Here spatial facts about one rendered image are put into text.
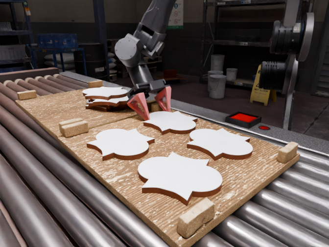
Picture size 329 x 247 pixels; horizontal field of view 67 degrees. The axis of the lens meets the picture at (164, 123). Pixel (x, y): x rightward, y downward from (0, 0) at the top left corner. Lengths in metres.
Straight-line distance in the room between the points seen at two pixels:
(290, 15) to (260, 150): 0.78
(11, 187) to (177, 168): 0.29
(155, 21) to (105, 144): 0.36
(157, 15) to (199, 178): 0.46
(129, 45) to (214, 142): 0.32
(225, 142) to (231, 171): 0.10
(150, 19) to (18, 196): 0.52
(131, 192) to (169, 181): 0.06
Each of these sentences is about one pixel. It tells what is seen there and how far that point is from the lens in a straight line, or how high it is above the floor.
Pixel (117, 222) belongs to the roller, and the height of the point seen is 0.91.
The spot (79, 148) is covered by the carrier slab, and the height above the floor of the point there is 0.94.
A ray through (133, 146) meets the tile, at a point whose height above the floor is 0.95.
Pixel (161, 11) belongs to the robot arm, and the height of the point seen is 1.22.
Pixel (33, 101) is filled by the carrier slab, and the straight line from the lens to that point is 0.98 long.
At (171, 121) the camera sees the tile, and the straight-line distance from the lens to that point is 0.64.
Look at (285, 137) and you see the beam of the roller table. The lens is 0.70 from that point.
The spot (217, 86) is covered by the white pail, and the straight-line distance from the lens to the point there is 4.35.
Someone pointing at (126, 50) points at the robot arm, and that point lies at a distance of 0.65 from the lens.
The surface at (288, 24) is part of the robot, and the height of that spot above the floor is 1.18.
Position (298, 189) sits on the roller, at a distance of 0.50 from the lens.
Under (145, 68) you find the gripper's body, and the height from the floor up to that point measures 1.07.
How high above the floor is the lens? 1.18
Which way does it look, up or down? 22 degrees down
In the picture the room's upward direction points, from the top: straight up
